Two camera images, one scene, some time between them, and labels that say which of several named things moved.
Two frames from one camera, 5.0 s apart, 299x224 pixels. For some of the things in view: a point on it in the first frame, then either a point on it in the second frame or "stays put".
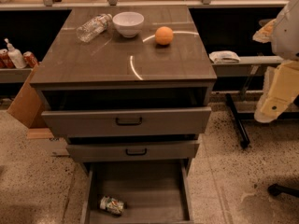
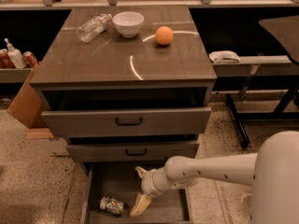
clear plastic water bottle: (93, 27) stays put
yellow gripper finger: (272, 32) -> (142, 172)
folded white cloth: (224, 57) stays put
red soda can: (6, 62) stays put
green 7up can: (113, 205) stays put
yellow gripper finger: (282, 92) -> (142, 203)
